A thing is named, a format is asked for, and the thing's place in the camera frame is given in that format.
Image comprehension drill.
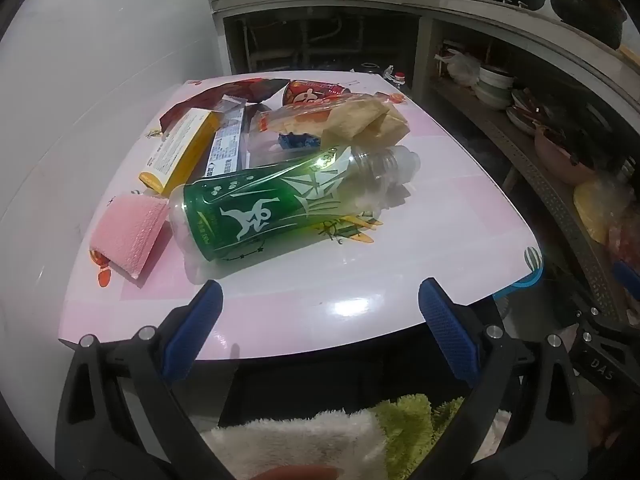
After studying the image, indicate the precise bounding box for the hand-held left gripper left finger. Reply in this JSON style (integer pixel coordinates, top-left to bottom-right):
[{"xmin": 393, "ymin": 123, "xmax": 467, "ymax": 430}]
[{"xmin": 55, "ymin": 279, "xmax": 236, "ymax": 480}]

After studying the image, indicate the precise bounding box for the yellow cardboard box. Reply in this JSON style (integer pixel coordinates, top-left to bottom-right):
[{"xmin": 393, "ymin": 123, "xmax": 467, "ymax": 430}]
[{"xmin": 139, "ymin": 109, "xmax": 222, "ymax": 195}]

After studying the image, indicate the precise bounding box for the blue and white carton box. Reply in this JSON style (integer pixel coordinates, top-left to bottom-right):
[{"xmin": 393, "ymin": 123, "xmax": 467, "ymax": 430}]
[{"xmin": 206, "ymin": 95, "xmax": 248, "ymax": 177}]

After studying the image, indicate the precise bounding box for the red drink can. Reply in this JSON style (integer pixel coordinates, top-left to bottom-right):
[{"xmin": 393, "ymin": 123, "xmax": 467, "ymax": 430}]
[{"xmin": 281, "ymin": 80, "xmax": 351, "ymax": 108}]

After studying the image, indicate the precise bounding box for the yellow bag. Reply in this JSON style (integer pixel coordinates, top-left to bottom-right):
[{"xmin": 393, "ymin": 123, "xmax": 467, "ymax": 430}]
[{"xmin": 572, "ymin": 180, "xmax": 616, "ymax": 246}]

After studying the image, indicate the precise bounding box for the pink sponge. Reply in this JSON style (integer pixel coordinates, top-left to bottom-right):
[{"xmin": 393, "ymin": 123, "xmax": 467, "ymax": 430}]
[{"xmin": 90, "ymin": 195, "xmax": 171, "ymax": 281}]

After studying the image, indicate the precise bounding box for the pink basin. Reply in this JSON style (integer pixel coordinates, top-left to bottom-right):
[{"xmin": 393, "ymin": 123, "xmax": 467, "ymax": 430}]
[{"xmin": 532, "ymin": 125, "xmax": 596, "ymax": 186}]

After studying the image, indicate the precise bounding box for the small blue wrapper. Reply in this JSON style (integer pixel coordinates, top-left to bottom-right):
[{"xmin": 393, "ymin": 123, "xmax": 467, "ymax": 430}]
[{"xmin": 277, "ymin": 131, "xmax": 322, "ymax": 152}]

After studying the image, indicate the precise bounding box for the stack of plates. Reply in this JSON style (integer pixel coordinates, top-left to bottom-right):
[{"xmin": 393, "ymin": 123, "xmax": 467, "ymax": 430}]
[{"xmin": 505, "ymin": 90, "xmax": 546, "ymax": 136}]

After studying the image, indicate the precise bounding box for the white fluffy towel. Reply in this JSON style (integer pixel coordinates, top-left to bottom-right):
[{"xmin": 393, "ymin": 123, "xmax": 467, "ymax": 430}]
[{"xmin": 200, "ymin": 410, "xmax": 396, "ymax": 480}]

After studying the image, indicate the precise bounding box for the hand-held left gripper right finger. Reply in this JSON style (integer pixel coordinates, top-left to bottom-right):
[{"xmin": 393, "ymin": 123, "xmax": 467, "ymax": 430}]
[{"xmin": 418, "ymin": 277, "xmax": 588, "ymax": 480}]

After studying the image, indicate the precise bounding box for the white plastic bag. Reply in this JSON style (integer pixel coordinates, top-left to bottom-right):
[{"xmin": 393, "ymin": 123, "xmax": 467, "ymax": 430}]
[{"xmin": 445, "ymin": 50, "xmax": 481, "ymax": 86}]

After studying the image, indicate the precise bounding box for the dark red foil wrapper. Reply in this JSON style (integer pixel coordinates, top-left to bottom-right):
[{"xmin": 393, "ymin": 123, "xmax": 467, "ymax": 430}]
[{"xmin": 159, "ymin": 78, "xmax": 291, "ymax": 133}]

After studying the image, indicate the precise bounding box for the green fluffy towel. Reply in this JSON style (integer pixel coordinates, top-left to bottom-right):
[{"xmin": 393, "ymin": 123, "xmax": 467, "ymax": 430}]
[{"xmin": 375, "ymin": 394, "xmax": 466, "ymax": 480}]

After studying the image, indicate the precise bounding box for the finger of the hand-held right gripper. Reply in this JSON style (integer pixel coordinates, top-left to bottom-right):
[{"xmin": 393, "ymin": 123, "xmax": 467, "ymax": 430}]
[{"xmin": 570, "ymin": 259, "xmax": 640, "ymax": 398}]

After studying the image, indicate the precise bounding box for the crumpled brown paper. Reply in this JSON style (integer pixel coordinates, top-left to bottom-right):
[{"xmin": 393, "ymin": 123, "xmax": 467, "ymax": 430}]
[{"xmin": 320, "ymin": 92, "xmax": 412, "ymax": 147}]

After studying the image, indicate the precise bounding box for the stack of white bowls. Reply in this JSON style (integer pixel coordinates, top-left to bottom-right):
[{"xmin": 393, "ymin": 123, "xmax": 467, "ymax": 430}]
[{"xmin": 472, "ymin": 62, "xmax": 516, "ymax": 111}]

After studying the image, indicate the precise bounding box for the black cooking pot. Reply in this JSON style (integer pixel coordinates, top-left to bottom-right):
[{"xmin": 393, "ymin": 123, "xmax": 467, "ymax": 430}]
[{"xmin": 547, "ymin": 0, "xmax": 628, "ymax": 51}]

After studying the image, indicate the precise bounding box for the green label plastic bottle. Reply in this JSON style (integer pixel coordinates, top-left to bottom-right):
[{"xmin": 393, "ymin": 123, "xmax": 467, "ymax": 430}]
[{"xmin": 169, "ymin": 144, "xmax": 421, "ymax": 263}]

